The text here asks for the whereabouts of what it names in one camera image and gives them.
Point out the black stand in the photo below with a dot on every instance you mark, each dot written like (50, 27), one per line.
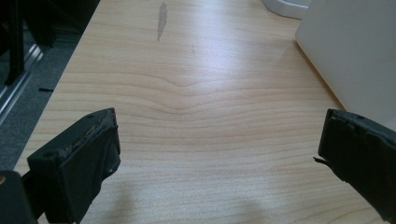
(15, 37)

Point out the metal floor rail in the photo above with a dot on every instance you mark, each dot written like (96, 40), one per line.
(15, 81)

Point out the white box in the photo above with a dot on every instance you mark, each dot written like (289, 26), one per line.
(355, 53)

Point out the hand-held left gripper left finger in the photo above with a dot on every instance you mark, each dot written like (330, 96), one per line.
(77, 168)

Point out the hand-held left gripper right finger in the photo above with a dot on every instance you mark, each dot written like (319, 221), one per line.
(361, 152)

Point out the white round container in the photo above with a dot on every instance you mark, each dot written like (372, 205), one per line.
(288, 7)

